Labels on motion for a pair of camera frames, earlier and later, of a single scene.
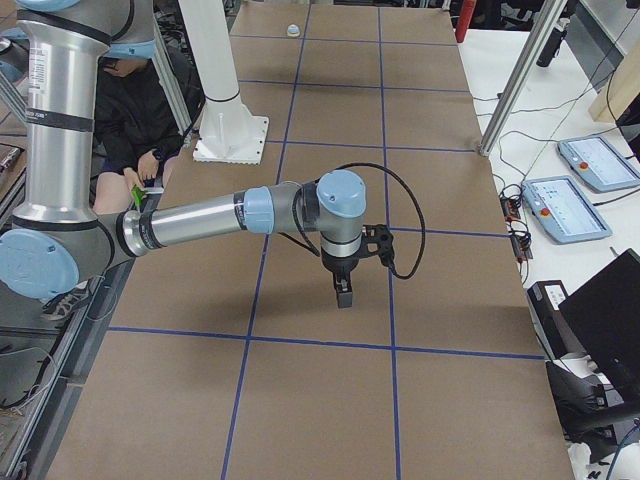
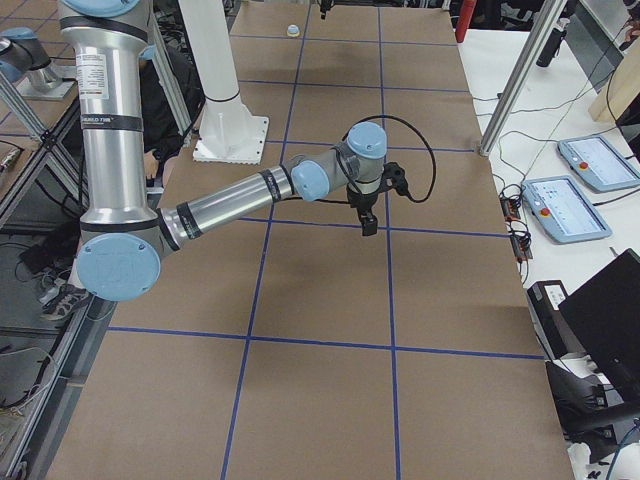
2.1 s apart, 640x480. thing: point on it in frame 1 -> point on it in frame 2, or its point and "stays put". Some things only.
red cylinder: x=464 y=14 stays put
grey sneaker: x=58 y=307 stays put
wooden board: x=621 y=88 stays put
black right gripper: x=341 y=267 -> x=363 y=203
